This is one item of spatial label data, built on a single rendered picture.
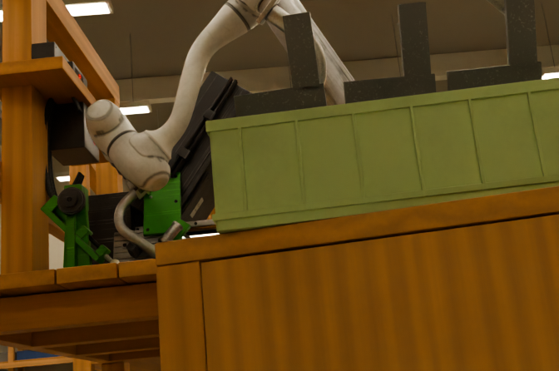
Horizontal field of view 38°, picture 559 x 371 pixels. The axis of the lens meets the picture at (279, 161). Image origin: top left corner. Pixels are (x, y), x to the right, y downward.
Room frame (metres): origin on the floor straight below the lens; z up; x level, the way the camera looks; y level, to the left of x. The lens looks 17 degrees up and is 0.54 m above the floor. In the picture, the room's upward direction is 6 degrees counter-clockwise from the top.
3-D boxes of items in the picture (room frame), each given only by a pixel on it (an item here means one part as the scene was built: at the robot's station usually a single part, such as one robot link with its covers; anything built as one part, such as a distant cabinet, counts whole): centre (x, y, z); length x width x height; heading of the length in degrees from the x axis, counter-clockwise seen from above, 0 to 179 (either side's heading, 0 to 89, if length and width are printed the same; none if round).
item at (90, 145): (2.44, 0.64, 1.42); 0.17 x 0.12 x 0.15; 178
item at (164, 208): (2.46, 0.37, 1.17); 0.13 x 0.12 x 0.20; 178
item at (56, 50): (2.26, 0.66, 1.59); 0.15 x 0.07 x 0.07; 178
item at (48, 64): (2.55, 0.69, 1.52); 0.90 x 0.25 x 0.04; 178
